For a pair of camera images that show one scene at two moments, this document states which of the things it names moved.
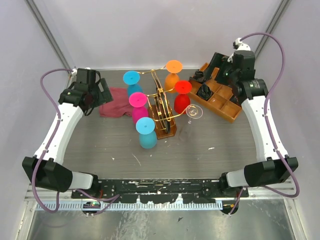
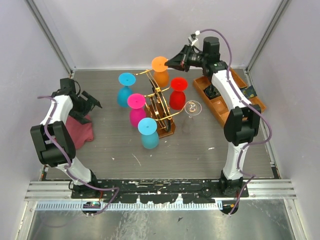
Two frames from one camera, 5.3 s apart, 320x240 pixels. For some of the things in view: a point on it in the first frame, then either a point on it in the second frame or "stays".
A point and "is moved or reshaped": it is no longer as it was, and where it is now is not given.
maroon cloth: [119, 106] -> [80, 132]
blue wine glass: [132, 78] -> [127, 79]
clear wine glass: [187, 132] is moved or reshaped
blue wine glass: [145, 126] stays
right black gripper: [217, 61] -> [180, 61]
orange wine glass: [173, 67] -> [161, 73]
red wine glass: [182, 101] is moved or reshaped
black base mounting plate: [165, 191] stays
